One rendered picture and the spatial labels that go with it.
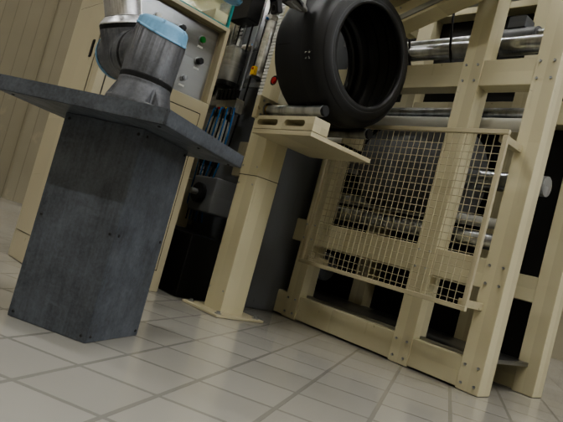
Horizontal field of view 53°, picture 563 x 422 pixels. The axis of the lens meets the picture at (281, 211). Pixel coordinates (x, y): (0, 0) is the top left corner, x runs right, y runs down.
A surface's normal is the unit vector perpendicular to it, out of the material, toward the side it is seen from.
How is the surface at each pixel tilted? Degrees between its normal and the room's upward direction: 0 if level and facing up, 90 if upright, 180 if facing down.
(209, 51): 90
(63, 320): 90
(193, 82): 90
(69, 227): 90
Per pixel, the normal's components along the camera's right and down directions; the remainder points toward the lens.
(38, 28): -0.28, -0.13
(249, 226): 0.66, 0.14
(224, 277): -0.71, -0.22
